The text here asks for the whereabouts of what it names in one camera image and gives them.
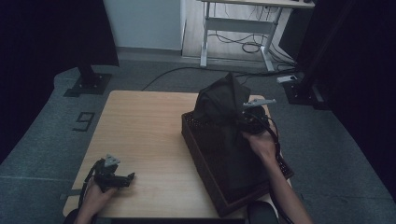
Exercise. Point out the brown woven basket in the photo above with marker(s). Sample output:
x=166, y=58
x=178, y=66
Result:
x=202, y=155

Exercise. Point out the person's right hand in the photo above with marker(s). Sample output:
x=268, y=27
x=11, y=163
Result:
x=264, y=144

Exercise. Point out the black curtain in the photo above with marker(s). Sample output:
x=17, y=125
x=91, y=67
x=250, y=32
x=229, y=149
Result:
x=358, y=77
x=46, y=46

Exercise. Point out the dark cloth garment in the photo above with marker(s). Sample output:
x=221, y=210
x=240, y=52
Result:
x=224, y=102

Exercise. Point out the black metal stand base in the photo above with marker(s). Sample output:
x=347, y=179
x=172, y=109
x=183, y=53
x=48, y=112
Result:
x=299, y=91
x=90, y=83

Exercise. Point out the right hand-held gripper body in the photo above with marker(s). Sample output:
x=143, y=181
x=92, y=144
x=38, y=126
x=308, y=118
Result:
x=257, y=121

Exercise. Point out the white power strip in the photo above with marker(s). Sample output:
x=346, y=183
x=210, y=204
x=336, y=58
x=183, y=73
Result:
x=286, y=79

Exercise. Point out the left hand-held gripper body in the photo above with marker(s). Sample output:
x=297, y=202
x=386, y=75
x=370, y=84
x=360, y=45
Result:
x=106, y=175

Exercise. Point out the black computer tower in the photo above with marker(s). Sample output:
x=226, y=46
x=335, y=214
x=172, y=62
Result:
x=294, y=34

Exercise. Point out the person's left hand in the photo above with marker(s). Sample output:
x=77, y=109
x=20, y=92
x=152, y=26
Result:
x=96, y=199

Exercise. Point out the white desk frame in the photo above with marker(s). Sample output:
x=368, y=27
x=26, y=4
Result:
x=239, y=25

